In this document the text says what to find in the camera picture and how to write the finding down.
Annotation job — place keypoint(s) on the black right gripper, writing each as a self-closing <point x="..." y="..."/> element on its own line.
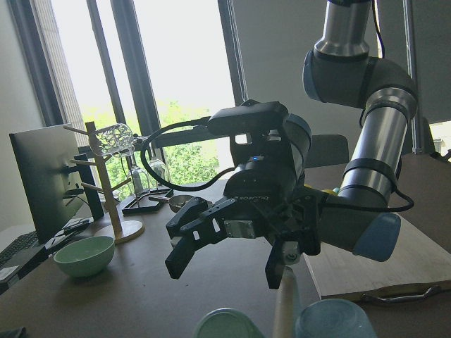
<point x="268" y="167"/>

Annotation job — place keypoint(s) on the green cup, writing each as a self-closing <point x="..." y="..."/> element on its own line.
<point x="226" y="322"/>

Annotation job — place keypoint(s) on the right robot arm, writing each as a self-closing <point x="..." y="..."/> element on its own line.
<point x="339" y="70"/>

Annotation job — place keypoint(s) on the blue cup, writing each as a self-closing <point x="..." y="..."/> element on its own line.
<point x="333" y="318"/>

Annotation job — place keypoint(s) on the metal scoop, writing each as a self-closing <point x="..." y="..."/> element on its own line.
<point x="175" y="202"/>

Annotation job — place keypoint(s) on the wine glass rack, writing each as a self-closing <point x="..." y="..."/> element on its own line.
<point x="142" y="189"/>

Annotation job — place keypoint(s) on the wooden mug tree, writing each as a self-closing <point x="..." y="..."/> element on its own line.
<point x="121" y="231"/>

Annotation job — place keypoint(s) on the glass mug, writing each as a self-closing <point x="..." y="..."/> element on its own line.
<point x="116" y="140"/>

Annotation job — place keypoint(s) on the green bowl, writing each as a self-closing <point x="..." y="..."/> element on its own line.
<point x="85" y="257"/>

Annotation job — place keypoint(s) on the wooden cutting board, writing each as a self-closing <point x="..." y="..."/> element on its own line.
<point x="416" y="264"/>

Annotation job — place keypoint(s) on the black monitor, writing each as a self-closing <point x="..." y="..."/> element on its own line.
<point x="53" y="183"/>

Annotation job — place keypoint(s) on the black keyboard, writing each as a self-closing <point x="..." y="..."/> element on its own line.
<point x="24" y="251"/>

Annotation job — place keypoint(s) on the grey cloth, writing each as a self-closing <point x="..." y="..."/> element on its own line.
<point x="19" y="332"/>

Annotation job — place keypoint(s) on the white wire cup rack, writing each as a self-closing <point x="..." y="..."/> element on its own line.
<point x="287" y="305"/>

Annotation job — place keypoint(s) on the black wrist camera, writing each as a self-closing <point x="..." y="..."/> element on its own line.
<point x="254" y="118"/>

